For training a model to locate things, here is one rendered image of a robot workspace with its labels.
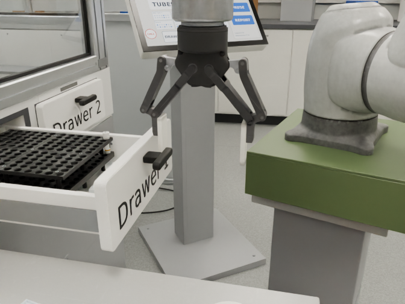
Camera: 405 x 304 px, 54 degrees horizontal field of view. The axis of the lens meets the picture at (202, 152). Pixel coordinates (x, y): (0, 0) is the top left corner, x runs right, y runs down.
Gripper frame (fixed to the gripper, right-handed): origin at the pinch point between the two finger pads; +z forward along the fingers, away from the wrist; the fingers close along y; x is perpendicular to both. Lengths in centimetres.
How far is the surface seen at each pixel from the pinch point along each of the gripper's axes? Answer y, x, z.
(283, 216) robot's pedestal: -14.3, -20.6, 22.6
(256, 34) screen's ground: 1, -104, -9
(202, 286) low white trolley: -3.3, 14.8, 14.9
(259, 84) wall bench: 13, -291, 52
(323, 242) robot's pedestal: -23.4, -17.8, 26.5
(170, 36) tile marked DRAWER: 30, -82, -9
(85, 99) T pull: 35.2, -26.4, -0.3
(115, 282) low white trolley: 9.4, 16.7, 14.9
